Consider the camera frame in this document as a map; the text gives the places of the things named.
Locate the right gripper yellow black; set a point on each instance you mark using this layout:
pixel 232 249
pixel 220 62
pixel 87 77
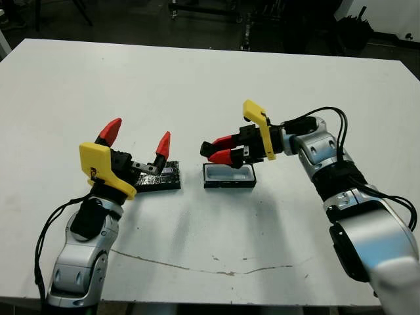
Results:
pixel 264 141

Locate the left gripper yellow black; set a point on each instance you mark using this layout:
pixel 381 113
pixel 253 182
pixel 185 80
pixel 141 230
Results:
pixel 101 164

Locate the black box lid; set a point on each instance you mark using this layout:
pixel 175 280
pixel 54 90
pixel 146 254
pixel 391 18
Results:
pixel 164 182

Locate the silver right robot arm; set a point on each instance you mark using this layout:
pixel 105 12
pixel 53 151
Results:
pixel 377 236

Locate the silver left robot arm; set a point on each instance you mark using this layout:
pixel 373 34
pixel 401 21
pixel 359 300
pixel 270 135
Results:
pixel 78 262

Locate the black box with white lining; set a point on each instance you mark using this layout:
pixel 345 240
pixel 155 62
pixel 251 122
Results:
pixel 229 184

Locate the metal pole stand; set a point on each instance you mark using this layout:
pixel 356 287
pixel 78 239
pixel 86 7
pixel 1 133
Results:
pixel 246 33

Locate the black stand leg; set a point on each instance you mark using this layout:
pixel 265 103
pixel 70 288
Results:
pixel 83 14

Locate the small white table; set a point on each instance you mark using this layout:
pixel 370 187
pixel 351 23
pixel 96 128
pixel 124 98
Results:
pixel 4 42

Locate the small black caster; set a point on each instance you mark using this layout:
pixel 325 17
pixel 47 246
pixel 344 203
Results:
pixel 408 36

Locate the black wheeled cart frame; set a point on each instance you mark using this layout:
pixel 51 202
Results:
pixel 206 10

